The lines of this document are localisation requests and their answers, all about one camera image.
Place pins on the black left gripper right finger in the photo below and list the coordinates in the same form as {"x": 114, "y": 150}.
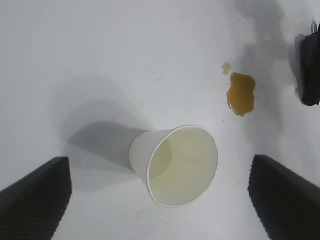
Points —
{"x": 287, "y": 200}

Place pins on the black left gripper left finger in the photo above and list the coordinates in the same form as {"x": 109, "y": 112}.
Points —
{"x": 32, "y": 200}

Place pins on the white paper cup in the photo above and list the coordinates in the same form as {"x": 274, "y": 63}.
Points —
{"x": 180, "y": 167}

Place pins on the black purple cloth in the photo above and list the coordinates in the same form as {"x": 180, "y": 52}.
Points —
{"x": 311, "y": 70}

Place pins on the brown liquid puddle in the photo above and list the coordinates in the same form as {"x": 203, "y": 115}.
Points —
{"x": 242, "y": 95}

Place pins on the small brown liquid drop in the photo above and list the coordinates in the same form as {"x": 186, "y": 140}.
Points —
{"x": 227, "y": 68}

